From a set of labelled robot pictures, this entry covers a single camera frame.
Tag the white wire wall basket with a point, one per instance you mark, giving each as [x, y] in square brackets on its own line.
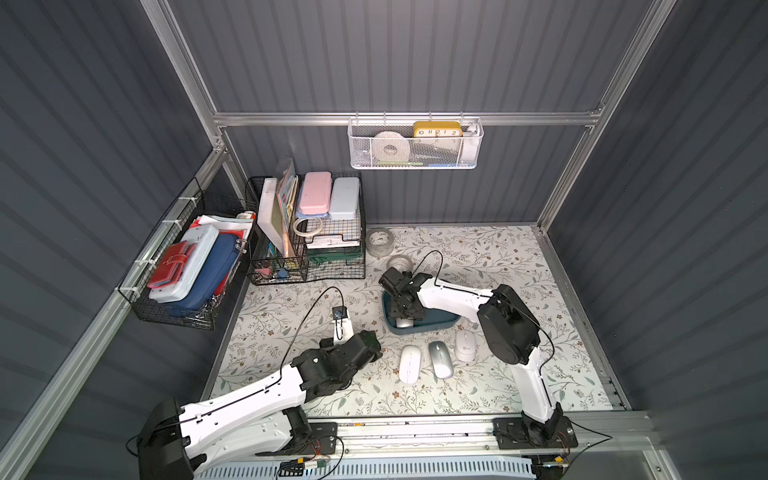
[426, 153]

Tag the clear tape roll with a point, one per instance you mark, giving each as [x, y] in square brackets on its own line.
[401, 263]
[380, 242]

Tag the pink pencil case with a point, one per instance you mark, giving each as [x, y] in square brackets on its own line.
[315, 194]

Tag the white flat case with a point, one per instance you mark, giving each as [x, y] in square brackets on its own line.
[203, 237]

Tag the white round computer mouse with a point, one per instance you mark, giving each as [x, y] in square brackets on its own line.
[465, 346]

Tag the light blue pencil case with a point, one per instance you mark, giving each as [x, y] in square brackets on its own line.
[344, 199]

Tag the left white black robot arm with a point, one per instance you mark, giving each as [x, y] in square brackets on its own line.
[177, 442]

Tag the clear tape roll front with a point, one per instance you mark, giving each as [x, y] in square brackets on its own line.
[401, 263]

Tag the clear tape roll rear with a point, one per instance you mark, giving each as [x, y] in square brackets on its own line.
[380, 242]

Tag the dark blue pouch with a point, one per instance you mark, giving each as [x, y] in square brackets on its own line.
[214, 271]

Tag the black wire side basket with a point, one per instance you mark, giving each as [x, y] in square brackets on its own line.
[227, 213]

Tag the silver grey computer mouse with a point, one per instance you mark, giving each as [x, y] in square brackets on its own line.
[441, 360]

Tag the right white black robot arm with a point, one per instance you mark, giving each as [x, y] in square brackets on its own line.
[511, 331]

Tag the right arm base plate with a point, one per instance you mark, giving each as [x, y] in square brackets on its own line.
[521, 433]

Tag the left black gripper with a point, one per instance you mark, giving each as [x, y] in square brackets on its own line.
[365, 345]

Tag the yellow digital clock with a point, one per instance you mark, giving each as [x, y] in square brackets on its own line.
[437, 129]

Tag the teal plastic storage box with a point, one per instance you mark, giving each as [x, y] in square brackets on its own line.
[434, 320]

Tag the white tape roll in basket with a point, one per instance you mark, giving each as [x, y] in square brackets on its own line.
[390, 147]

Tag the black wire desk organizer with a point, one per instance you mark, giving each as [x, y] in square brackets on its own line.
[324, 249]

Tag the upright books and folders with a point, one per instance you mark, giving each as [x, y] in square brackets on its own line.
[276, 205]

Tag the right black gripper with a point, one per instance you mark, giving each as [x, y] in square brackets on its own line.
[405, 301]

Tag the red wallet pouch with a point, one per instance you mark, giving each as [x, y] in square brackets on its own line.
[170, 267]

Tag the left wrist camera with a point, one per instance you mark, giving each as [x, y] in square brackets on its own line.
[342, 325]

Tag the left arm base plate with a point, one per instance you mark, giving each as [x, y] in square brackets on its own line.
[315, 438]

